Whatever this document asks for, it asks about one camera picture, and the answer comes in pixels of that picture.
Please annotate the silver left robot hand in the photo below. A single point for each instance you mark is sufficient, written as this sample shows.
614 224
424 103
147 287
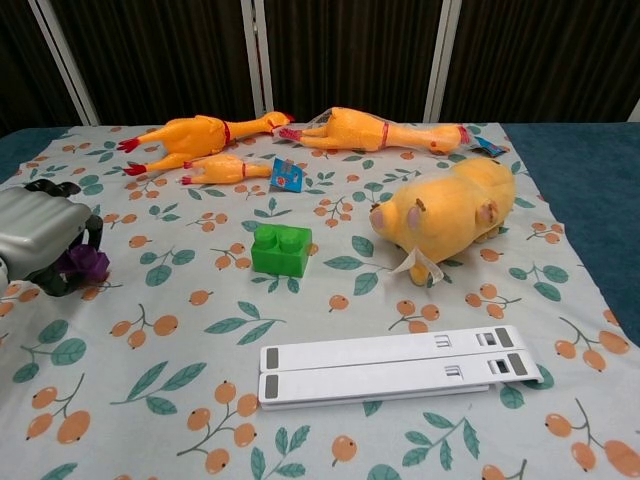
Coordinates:
35 230

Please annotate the purple toy building block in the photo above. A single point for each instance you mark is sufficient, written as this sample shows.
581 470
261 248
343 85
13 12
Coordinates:
89 263

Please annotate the fruit and leaf patterned cloth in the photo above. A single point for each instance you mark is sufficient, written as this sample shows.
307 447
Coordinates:
200 320

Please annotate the large unwrapped rubber chicken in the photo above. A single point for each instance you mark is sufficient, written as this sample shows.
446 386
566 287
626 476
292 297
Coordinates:
192 137

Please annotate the small rubber chicken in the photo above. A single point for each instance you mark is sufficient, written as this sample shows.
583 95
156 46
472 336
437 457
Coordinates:
225 169

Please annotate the green toy building block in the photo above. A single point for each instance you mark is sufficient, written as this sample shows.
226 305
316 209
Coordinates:
280 252

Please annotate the blue product tag card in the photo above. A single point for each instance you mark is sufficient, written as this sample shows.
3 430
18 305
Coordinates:
287 175

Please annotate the large bagged rubber chicken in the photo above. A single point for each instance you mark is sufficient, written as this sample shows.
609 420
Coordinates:
360 131

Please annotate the white folding laptop stand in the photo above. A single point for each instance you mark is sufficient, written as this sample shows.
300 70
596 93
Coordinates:
380 367

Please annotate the yellow plush pig toy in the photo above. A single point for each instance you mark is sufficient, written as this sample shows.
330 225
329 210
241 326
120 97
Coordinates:
450 215

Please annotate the dark product tag card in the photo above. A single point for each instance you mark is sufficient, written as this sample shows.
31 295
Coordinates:
487 146

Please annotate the white partition frame post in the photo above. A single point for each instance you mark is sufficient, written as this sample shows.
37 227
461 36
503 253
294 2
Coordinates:
67 57
256 55
442 57

